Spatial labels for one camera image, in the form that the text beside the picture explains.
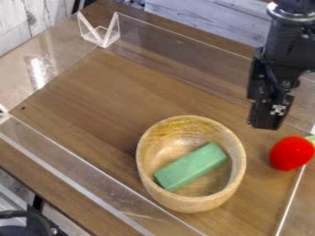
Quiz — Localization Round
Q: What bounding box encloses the clear acrylic corner bracket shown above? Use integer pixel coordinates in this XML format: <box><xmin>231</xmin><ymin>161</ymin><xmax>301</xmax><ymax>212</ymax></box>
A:
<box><xmin>76</xmin><ymin>12</ymin><xmax>120</xmax><ymax>48</ymax></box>

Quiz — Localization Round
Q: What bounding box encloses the clear acrylic front wall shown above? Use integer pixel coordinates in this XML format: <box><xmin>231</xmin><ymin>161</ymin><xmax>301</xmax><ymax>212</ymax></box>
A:
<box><xmin>0</xmin><ymin>114</ymin><xmax>206</xmax><ymax>236</ymax></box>

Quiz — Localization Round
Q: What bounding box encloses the wooden bowl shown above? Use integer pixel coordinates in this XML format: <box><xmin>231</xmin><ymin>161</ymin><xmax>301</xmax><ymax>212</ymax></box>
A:
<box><xmin>135</xmin><ymin>115</ymin><xmax>246</xmax><ymax>213</ymax></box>

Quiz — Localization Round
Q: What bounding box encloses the black metal mount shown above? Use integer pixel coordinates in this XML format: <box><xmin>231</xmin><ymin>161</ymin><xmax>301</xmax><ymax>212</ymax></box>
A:
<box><xmin>26</xmin><ymin>195</ymin><xmax>70</xmax><ymax>236</ymax></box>

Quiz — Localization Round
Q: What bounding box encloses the clear acrylic wall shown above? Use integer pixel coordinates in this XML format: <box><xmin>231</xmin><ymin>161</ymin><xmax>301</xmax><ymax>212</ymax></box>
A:
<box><xmin>0</xmin><ymin>114</ymin><xmax>206</xmax><ymax>236</ymax></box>
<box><xmin>108</xmin><ymin>13</ymin><xmax>315</xmax><ymax>134</ymax></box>

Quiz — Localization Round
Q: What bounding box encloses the red felt strawberry toy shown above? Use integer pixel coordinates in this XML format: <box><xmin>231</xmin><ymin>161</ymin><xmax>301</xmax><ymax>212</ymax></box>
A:
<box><xmin>270</xmin><ymin>136</ymin><xmax>315</xmax><ymax>171</ymax></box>

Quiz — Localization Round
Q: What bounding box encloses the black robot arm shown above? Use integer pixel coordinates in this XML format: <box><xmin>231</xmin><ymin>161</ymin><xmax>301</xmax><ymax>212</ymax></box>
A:
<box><xmin>246</xmin><ymin>0</ymin><xmax>315</xmax><ymax>130</ymax></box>

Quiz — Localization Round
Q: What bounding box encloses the black cable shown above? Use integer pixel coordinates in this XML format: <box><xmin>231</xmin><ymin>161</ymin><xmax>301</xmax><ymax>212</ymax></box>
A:
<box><xmin>0</xmin><ymin>210</ymin><xmax>47</xmax><ymax>236</ymax></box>

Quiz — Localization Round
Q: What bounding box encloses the green rectangular block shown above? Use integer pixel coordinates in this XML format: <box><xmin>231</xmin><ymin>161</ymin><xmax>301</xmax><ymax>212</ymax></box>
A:
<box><xmin>152</xmin><ymin>143</ymin><xmax>228</xmax><ymax>192</ymax></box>

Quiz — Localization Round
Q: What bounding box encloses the clear acrylic back wall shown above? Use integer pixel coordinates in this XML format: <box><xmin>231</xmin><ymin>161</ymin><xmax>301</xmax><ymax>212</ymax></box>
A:
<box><xmin>108</xmin><ymin>13</ymin><xmax>315</xmax><ymax>134</ymax></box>

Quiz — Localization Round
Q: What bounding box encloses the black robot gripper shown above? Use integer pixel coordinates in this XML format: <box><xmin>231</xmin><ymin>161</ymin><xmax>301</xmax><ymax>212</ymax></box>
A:
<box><xmin>247</xmin><ymin>20</ymin><xmax>315</xmax><ymax>130</ymax></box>

